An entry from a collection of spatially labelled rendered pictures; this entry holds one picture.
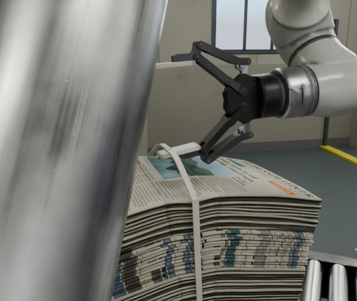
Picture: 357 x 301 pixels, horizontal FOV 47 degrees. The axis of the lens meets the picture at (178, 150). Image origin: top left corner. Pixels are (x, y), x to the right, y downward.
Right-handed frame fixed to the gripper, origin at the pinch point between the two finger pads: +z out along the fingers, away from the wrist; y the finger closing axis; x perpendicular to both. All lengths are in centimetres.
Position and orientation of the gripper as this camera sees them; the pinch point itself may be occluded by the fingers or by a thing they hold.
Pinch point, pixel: (161, 108)
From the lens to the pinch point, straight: 66.6
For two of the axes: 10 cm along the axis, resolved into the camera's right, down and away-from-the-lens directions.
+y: 0.8, 9.6, 2.6
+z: -9.6, 1.5, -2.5
